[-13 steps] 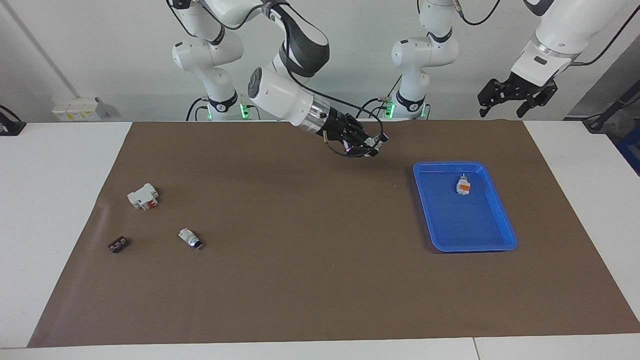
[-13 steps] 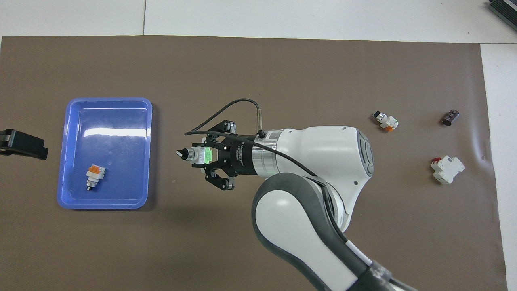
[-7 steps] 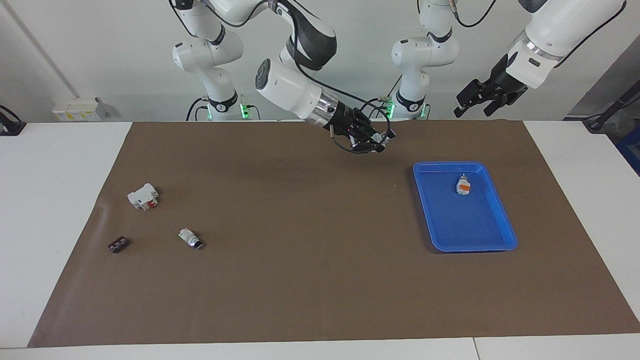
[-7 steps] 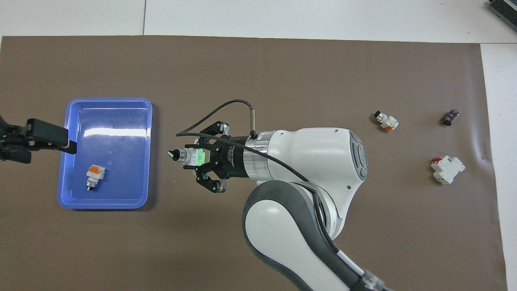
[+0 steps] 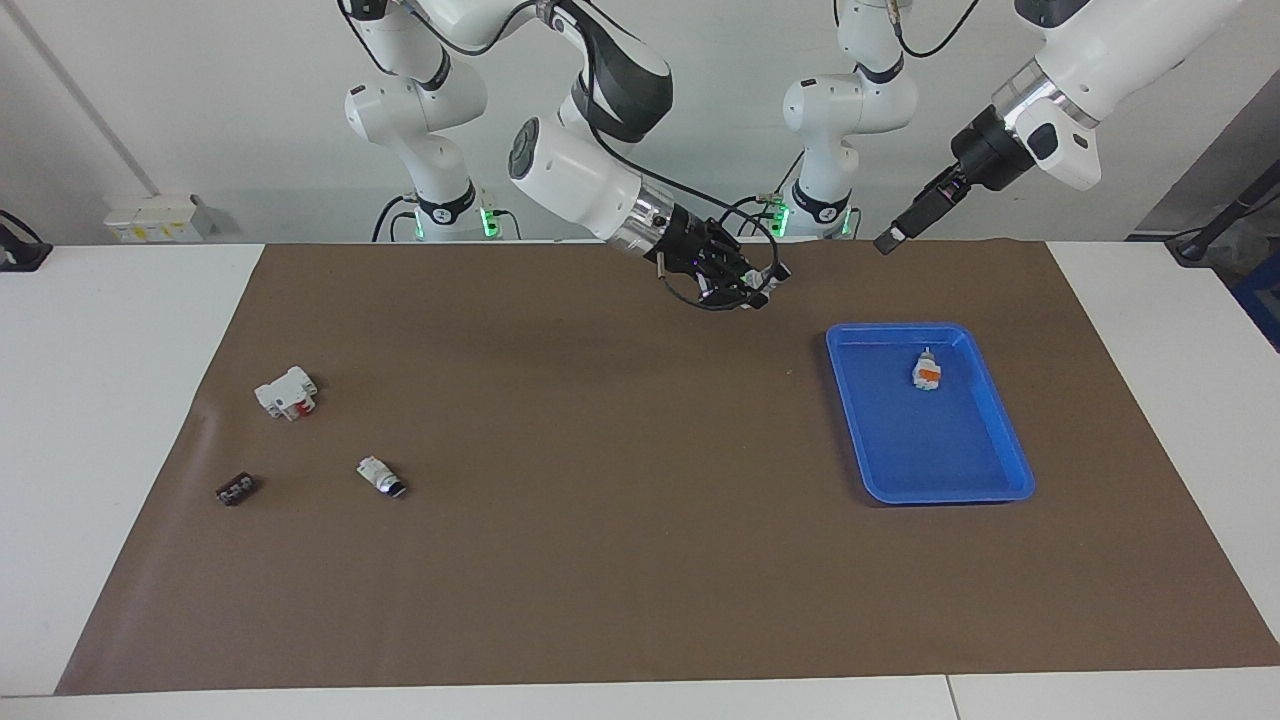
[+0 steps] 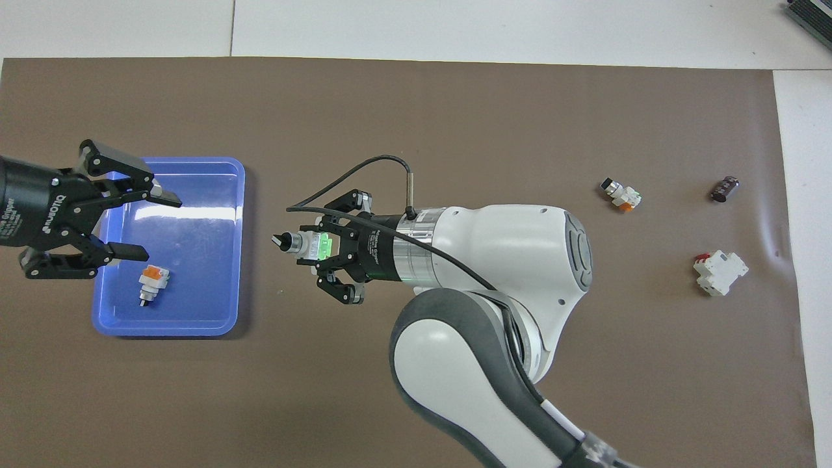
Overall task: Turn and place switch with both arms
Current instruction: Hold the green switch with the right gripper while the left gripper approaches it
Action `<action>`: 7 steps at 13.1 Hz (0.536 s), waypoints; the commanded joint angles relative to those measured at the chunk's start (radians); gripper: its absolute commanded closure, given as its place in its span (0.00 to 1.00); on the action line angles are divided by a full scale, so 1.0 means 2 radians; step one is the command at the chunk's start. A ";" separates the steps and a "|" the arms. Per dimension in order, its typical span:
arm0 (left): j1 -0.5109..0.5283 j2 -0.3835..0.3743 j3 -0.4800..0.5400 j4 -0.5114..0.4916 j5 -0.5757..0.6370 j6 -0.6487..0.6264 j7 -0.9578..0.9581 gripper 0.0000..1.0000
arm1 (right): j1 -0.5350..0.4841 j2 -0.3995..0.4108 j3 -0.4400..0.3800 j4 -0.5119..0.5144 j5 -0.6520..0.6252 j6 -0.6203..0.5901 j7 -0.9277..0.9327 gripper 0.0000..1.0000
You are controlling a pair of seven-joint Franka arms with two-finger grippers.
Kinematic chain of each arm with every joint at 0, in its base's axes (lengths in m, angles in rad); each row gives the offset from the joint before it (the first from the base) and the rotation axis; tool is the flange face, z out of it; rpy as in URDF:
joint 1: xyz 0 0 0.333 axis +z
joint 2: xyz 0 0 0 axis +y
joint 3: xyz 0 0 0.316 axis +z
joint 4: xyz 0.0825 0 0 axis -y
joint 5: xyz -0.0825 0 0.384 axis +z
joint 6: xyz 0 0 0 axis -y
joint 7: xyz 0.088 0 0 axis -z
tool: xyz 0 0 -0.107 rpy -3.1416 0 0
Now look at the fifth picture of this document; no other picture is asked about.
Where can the blue plastic tray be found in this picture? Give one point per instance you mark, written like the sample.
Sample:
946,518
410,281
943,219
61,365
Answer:
930,450

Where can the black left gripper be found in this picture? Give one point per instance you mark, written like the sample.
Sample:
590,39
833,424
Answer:
985,150

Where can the green white selector switch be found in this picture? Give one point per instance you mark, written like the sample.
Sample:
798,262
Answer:
758,282

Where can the blue crate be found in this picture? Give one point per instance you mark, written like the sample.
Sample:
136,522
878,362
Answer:
1262,300

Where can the white power strip box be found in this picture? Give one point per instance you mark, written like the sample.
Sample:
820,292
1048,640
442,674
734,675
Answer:
160,218

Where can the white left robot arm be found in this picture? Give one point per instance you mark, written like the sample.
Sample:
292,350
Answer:
850,110

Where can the orange white push switch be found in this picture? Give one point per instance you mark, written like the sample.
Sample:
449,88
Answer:
927,372

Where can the orange white switch black knob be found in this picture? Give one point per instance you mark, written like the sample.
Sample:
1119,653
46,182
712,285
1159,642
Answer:
380,476

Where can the black clamp base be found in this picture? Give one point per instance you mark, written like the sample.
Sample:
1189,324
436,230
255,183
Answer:
18,250

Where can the white circuit breaker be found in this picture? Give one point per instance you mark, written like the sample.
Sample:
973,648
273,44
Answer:
285,392

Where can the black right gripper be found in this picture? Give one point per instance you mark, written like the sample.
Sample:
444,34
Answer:
690,240

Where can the brown table mat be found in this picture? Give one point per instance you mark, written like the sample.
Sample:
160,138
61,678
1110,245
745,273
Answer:
600,550

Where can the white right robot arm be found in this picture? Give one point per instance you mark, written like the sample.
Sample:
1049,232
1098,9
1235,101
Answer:
570,170

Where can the small black electronic component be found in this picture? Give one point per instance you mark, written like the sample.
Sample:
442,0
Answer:
235,489

